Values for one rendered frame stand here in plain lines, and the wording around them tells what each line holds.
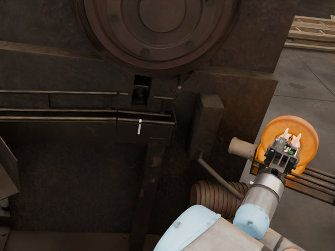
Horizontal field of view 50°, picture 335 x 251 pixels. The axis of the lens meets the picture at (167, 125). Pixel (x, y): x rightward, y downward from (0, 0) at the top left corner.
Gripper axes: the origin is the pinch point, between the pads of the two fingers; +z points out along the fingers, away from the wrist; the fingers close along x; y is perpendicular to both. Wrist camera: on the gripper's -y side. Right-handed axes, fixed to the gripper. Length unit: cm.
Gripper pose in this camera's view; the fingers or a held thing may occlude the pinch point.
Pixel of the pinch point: (291, 136)
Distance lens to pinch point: 109.0
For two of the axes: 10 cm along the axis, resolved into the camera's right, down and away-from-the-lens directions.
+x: -8.6, -4.1, 3.1
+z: 5.1, -6.2, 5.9
